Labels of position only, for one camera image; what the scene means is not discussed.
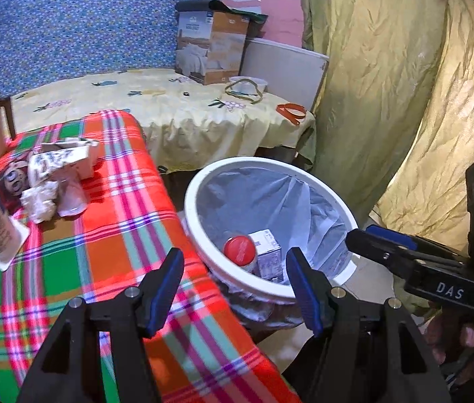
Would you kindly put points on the person's right hand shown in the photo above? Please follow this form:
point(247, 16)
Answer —
point(459, 340)

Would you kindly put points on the red-capped plastic bottle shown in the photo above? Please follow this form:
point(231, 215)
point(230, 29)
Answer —
point(240, 250)

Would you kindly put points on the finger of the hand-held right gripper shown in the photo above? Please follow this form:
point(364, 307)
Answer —
point(392, 237)
point(379, 252)

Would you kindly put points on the white bowl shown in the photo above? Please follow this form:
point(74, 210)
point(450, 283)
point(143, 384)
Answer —
point(258, 84)

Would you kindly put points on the red milk can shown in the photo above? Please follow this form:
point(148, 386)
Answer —
point(10, 182)

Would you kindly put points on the cardboard quilt box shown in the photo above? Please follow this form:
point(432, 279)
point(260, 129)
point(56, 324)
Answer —
point(212, 46)

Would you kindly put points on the yellow printed bed sheet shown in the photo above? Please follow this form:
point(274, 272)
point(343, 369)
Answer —
point(178, 117)

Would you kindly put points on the plaid blanket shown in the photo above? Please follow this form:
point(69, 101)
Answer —
point(107, 235)

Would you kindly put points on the white open carton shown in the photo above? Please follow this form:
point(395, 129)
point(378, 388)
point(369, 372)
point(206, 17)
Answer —
point(84, 155)

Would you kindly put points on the pale pink plastic cup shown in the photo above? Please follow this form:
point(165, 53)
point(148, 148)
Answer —
point(71, 197)

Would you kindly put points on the crushed printed white cup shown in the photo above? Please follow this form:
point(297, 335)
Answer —
point(50, 166)

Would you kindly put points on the white tissue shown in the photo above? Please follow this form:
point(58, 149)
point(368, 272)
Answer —
point(40, 201)

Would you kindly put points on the grey plastic bin liner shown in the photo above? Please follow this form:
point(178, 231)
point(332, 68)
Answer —
point(262, 193)

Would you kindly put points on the yellow-green curtain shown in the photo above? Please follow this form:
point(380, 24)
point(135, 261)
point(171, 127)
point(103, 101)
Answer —
point(388, 92)

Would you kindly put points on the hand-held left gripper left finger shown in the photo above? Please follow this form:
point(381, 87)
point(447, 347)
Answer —
point(165, 289)

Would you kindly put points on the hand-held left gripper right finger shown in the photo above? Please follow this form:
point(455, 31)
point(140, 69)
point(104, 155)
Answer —
point(304, 294)

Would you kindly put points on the white round waste bin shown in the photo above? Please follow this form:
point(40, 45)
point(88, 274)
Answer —
point(193, 222)

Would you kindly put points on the white board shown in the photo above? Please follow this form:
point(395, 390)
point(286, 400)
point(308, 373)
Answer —
point(279, 71)

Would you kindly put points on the blue floral mattress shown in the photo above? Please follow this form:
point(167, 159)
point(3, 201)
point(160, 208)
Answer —
point(77, 29)

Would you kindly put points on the small white drink carton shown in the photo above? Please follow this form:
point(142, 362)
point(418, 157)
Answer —
point(268, 256)

